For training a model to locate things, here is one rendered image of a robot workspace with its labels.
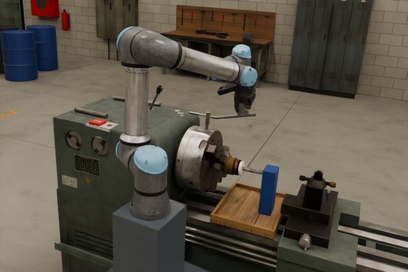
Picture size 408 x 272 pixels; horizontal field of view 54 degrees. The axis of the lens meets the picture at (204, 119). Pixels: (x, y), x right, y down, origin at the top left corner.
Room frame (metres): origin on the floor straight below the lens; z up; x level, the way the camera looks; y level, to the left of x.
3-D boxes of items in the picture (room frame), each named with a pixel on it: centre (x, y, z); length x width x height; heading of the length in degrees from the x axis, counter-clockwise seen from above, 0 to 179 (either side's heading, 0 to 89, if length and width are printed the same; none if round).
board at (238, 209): (1.70, -0.26, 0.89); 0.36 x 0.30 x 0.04; 159
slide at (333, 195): (1.58, -0.52, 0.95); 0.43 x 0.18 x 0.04; 159
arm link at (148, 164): (1.29, 0.18, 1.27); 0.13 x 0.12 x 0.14; 34
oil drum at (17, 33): (7.42, 3.53, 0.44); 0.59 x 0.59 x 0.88
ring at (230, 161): (1.74, -0.14, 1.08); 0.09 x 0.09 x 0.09; 69
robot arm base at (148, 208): (1.29, 0.18, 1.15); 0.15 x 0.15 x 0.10
